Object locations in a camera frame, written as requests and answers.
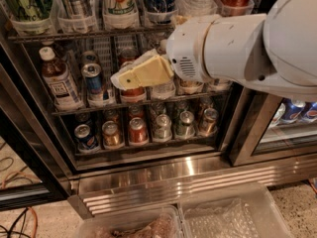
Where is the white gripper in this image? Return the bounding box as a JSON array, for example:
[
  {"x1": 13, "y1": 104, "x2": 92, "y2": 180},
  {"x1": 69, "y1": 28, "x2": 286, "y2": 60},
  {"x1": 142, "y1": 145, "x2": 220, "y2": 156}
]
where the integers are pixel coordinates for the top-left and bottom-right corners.
[{"x1": 110, "y1": 14, "x2": 220, "y2": 90}]

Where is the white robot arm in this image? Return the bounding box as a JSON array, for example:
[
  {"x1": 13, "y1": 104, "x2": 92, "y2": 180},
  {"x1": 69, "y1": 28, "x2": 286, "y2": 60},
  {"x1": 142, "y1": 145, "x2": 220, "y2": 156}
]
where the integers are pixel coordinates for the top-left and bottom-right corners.
[{"x1": 111, "y1": 0, "x2": 317, "y2": 102}]

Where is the gold can middle shelf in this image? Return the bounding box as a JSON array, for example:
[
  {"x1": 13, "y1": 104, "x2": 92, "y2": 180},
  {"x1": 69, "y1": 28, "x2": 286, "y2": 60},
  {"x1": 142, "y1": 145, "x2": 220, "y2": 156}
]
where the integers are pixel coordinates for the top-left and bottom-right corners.
[{"x1": 180, "y1": 79, "x2": 203, "y2": 88}]

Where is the red coca-cola can middle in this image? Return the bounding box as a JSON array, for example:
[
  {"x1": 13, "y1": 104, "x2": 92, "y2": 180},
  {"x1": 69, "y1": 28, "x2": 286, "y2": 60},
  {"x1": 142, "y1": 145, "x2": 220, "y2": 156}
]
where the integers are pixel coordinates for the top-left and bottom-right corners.
[{"x1": 120, "y1": 61, "x2": 145, "y2": 97}]

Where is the blue can middle shelf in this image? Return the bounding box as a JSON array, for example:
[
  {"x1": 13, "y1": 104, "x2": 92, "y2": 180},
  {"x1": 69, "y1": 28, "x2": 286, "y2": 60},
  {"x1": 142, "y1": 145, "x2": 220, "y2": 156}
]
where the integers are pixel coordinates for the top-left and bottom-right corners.
[{"x1": 81, "y1": 62, "x2": 109, "y2": 101}]

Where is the silver can bottom shelf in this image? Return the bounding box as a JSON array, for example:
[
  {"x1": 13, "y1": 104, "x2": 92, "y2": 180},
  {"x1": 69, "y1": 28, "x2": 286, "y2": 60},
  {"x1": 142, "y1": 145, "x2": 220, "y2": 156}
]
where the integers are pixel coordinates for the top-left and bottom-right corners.
[{"x1": 154, "y1": 114, "x2": 171, "y2": 140}]

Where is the silver can shelf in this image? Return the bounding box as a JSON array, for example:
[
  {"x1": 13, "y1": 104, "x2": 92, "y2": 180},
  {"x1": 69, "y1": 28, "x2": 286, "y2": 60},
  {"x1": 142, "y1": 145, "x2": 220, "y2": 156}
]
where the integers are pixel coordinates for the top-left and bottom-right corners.
[
  {"x1": 154, "y1": 114, "x2": 171, "y2": 140},
  {"x1": 62, "y1": 0, "x2": 92, "y2": 19}
]

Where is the gold can bottom right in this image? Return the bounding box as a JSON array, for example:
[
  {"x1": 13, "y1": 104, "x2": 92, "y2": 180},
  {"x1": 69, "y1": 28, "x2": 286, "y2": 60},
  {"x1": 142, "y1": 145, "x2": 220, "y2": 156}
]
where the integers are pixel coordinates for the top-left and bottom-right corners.
[{"x1": 199, "y1": 108, "x2": 218, "y2": 134}]

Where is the gold can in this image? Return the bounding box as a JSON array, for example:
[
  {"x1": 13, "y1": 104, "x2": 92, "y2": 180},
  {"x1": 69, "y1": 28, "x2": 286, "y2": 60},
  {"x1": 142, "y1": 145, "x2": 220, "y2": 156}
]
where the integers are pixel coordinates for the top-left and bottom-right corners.
[
  {"x1": 102, "y1": 121, "x2": 123, "y2": 147},
  {"x1": 199, "y1": 108, "x2": 218, "y2": 134}
]

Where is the red can bottom shelf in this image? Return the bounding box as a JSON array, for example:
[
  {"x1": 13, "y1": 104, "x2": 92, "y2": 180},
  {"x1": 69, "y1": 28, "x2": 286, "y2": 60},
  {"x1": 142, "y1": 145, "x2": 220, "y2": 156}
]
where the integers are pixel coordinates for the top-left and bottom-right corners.
[{"x1": 129, "y1": 117, "x2": 148, "y2": 143}]

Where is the silver can top shelf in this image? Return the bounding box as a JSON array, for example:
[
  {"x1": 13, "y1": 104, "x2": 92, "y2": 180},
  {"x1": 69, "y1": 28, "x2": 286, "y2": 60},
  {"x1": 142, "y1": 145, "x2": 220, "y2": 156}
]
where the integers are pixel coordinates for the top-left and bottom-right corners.
[{"x1": 62, "y1": 0, "x2": 92, "y2": 19}]

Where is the gold can bottom left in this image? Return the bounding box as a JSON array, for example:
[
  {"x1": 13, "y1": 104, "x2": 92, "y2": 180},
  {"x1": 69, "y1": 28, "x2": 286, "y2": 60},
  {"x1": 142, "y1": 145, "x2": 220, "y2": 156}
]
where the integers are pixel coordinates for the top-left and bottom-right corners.
[{"x1": 102, "y1": 121, "x2": 123, "y2": 147}]

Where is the blue pepsi can bottom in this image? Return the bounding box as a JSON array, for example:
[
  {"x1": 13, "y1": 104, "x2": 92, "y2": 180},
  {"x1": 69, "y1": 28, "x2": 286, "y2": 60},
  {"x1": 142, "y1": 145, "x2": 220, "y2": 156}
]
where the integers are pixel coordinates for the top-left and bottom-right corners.
[{"x1": 74, "y1": 124, "x2": 98, "y2": 150}]

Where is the fridge right glass door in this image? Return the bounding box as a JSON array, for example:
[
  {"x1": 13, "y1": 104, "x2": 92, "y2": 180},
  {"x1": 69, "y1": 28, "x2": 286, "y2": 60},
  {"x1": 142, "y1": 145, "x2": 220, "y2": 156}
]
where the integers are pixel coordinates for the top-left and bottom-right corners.
[{"x1": 230, "y1": 91, "x2": 317, "y2": 166}]

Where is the green drink can top shelf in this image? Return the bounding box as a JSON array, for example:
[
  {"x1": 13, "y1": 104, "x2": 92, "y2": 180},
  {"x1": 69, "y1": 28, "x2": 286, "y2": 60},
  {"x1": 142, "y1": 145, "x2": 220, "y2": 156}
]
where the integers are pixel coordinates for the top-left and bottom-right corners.
[{"x1": 5, "y1": 0, "x2": 53, "y2": 22}]

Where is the steel fridge base grille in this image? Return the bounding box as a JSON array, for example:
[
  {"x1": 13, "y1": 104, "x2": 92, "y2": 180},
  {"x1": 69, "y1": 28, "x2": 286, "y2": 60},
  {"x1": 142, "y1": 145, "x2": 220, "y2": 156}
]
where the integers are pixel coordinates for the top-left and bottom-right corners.
[{"x1": 68, "y1": 154, "x2": 317, "y2": 219}]

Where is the fridge left open door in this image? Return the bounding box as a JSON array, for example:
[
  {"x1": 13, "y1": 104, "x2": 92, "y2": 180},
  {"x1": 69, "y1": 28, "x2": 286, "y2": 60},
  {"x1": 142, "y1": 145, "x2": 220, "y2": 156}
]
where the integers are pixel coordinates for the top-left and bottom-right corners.
[{"x1": 0, "y1": 66, "x2": 69, "y2": 211}]

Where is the clear water bottle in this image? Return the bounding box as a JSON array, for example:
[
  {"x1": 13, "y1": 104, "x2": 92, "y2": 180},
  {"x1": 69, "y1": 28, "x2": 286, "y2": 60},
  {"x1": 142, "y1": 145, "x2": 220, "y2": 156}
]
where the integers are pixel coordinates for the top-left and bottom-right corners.
[{"x1": 152, "y1": 39, "x2": 175, "y2": 99}]

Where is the tea bottle right middle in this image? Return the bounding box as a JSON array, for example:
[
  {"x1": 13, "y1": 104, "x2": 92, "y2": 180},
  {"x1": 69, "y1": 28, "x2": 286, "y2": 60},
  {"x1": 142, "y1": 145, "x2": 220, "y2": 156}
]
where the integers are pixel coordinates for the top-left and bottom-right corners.
[{"x1": 210, "y1": 78, "x2": 232, "y2": 86}]

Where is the tea bottle white cap left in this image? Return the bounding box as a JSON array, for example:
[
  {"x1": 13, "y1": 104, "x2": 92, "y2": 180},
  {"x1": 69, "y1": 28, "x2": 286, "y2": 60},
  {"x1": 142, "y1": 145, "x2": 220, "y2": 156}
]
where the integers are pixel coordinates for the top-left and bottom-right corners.
[{"x1": 39, "y1": 47, "x2": 82, "y2": 111}]

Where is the clear plastic bin left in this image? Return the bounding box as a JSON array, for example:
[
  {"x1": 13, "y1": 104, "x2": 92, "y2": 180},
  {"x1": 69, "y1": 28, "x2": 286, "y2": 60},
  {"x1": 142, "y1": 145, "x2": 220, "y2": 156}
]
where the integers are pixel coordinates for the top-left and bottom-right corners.
[{"x1": 72, "y1": 205, "x2": 184, "y2": 238}]

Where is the clear plastic bin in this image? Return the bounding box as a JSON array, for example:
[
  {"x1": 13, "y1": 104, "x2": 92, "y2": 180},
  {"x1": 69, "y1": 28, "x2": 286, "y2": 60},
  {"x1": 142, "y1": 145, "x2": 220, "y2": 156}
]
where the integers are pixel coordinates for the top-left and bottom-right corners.
[
  {"x1": 178, "y1": 182, "x2": 293, "y2": 238},
  {"x1": 72, "y1": 205, "x2": 184, "y2": 238}
]

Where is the clear plastic bin right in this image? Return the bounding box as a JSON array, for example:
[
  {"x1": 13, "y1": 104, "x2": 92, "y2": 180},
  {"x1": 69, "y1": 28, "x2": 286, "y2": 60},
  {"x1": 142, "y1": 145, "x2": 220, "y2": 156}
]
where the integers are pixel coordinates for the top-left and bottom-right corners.
[{"x1": 178, "y1": 182, "x2": 293, "y2": 238}]

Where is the top wire shelf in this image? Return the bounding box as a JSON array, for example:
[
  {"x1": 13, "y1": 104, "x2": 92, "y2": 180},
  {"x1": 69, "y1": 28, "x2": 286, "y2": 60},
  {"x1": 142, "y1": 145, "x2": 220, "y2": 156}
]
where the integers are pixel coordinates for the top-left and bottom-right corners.
[{"x1": 7, "y1": 25, "x2": 173, "y2": 44}]

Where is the wire shelf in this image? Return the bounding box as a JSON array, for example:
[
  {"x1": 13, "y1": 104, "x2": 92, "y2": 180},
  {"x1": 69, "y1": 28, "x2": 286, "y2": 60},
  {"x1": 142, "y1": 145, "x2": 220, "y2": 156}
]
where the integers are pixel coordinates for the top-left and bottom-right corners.
[
  {"x1": 51, "y1": 90, "x2": 231, "y2": 116},
  {"x1": 7, "y1": 25, "x2": 173, "y2": 44}
]

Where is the middle wire shelf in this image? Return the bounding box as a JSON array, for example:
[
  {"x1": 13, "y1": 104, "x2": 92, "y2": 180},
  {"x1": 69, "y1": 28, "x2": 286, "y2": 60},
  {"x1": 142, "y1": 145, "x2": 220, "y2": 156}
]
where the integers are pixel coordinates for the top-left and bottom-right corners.
[{"x1": 51, "y1": 90, "x2": 231, "y2": 116}]

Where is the orange cable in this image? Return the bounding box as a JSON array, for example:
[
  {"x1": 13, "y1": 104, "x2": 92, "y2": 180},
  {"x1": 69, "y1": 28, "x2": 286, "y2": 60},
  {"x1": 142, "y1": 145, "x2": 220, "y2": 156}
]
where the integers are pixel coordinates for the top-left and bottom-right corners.
[{"x1": 0, "y1": 170, "x2": 41, "y2": 238}]

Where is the black cable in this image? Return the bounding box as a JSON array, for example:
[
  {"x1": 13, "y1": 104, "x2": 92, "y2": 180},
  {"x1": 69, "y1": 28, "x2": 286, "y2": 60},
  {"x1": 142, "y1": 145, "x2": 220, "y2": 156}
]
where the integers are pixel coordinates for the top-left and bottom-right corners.
[{"x1": 0, "y1": 207, "x2": 32, "y2": 238}]

